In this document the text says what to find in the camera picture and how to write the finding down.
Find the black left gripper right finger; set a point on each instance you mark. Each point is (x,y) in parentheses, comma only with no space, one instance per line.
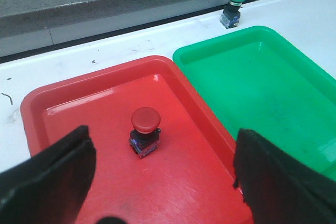
(277,187)

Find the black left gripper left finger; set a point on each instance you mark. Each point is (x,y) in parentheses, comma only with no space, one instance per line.
(51,186)

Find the red mushroom push button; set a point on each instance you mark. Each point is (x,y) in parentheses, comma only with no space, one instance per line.
(145,136)

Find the green mushroom push button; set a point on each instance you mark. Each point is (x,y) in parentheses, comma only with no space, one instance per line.
(231,15)

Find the green plastic tray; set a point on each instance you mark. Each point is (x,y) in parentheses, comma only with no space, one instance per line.
(255,79)

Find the red plastic tray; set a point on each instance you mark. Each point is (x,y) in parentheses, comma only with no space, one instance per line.
(162,155)

